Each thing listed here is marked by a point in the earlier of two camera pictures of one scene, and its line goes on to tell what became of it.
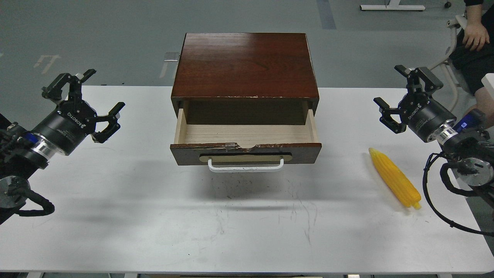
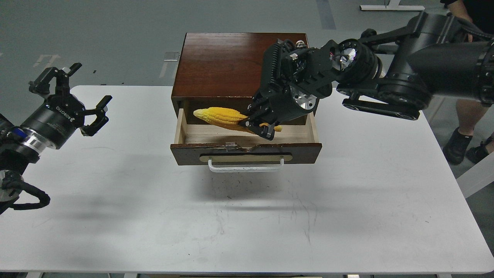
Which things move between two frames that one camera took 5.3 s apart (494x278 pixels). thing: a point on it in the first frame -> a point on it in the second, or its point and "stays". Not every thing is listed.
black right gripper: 423,115 -> 294,78
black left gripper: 65,128 -> 55,121
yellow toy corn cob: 399,183 -> 225,116
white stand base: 392,5 stays
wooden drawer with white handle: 245,147 stays
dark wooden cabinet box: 244,78 stays
